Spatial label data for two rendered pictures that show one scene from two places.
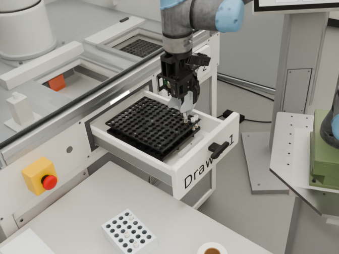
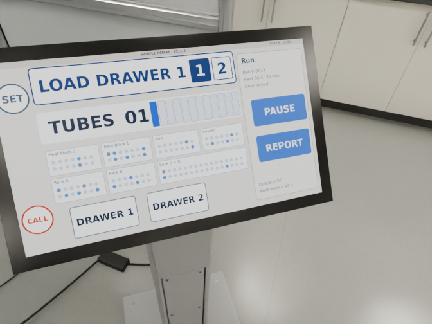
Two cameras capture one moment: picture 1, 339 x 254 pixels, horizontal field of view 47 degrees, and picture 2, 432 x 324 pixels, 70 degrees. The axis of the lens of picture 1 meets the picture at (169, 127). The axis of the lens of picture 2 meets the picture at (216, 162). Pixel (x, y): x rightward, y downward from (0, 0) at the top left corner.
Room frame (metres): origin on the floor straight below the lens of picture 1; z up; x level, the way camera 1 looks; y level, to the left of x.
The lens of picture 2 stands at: (1.26, -0.56, 1.38)
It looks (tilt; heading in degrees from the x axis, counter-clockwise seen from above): 43 degrees down; 336
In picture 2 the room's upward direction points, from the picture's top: 4 degrees clockwise
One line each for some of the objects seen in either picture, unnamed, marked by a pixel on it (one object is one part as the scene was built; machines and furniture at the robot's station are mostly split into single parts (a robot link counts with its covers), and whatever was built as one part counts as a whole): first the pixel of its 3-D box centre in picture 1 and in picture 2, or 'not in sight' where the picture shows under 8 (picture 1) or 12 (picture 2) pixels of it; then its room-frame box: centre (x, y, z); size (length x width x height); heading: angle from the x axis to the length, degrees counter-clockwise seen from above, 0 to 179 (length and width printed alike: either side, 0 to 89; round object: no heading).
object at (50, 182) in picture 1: (48, 181); not in sight; (0.73, 0.32, 0.88); 0.04 x 0.03 x 0.04; 138
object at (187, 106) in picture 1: (185, 106); not in sight; (0.88, -0.05, 0.97); 0.06 x 0.03 x 0.09; 137
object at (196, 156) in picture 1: (208, 153); not in sight; (0.79, -0.10, 0.87); 0.29 x 0.02 x 0.11; 138
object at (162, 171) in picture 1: (151, 129); not in sight; (0.93, 0.06, 0.86); 0.40 x 0.26 x 0.06; 48
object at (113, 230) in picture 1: (129, 236); not in sight; (0.61, 0.12, 0.78); 0.12 x 0.08 x 0.04; 36
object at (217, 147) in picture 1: (216, 148); not in sight; (0.77, -0.12, 0.91); 0.07 x 0.04 x 0.01; 138
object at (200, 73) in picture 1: (185, 73); not in sight; (1.24, -0.07, 0.87); 0.29 x 0.02 x 0.11; 138
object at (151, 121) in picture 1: (153, 129); not in sight; (0.92, 0.05, 0.87); 0.22 x 0.18 x 0.06; 48
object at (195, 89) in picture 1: (191, 88); not in sight; (0.89, -0.07, 1.02); 0.05 x 0.02 x 0.09; 47
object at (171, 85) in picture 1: (177, 70); not in sight; (0.89, -0.03, 1.08); 0.09 x 0.08 x 0.12; 137
